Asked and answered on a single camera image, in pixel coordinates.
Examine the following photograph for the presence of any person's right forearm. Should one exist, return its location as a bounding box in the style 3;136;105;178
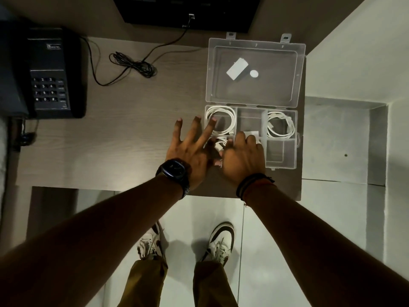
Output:
243;184;409;307

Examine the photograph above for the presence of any person's right hand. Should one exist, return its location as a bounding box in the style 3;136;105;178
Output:
221;131;266;186

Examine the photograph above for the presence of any white rectangular charger adapter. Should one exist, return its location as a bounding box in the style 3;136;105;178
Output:
226;57;249;81

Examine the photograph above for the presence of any person's right white sneaker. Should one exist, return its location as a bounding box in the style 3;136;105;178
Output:
201;222;236;268

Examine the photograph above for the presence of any black telephone cord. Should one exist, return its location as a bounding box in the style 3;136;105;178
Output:
13;118;39;148

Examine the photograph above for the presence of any red thread bracelet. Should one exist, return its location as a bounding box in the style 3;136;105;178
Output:
241;182;277;208

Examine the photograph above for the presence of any black wristwatch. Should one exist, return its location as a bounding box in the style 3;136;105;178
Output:
156;158;192;199

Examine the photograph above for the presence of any person's left brown trouser leg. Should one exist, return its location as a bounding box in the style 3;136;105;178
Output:
116;256;169;307

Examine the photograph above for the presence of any person's left hand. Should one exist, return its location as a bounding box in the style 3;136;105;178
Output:
166;116;222;191

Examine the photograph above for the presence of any black desk telephone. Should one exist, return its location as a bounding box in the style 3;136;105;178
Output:
0;22;88;120

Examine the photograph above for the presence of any white cable with plug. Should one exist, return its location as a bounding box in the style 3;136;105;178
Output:
208;136;236;154

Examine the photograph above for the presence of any black flat screen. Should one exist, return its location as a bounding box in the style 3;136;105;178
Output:
111;0;263;33

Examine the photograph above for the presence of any person's white sneaker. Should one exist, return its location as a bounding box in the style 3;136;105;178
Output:
201;222;236;268
137;220;165;261

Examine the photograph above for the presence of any person's brown trouser leg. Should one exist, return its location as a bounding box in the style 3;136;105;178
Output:
116;256;169;307
192;260;239;307

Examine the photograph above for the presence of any black thread bracelet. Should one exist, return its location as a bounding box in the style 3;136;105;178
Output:
236;173;275;200

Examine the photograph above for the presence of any clear plastic organizer box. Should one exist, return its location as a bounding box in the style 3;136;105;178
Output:
204;32;307;171

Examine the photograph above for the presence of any person's right brown trouser leg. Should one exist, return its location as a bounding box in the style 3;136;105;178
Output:
192;260;239;307

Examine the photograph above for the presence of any thin black cable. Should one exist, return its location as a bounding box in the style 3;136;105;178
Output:
80;13;196;87

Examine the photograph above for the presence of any person's left white sneaker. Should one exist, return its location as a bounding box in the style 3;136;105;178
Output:
137;220;165;261

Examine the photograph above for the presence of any person's left forearm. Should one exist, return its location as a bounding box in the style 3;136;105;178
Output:
0;176;188;307

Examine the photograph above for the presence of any white coiled cable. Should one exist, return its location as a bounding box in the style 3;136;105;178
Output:
205;106;237;136
266;111;296;140

